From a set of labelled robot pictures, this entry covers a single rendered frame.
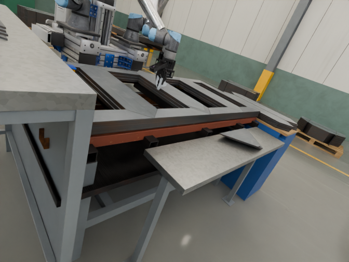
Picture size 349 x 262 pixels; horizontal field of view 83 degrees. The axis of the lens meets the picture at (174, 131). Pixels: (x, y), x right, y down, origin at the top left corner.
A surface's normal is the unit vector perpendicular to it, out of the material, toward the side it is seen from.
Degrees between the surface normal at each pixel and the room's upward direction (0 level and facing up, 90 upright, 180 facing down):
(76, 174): 90
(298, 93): 90
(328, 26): 90
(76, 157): 90
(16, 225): 0
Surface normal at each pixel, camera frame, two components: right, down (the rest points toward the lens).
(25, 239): 0.31, -0.85
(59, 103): 0.65, 0.51
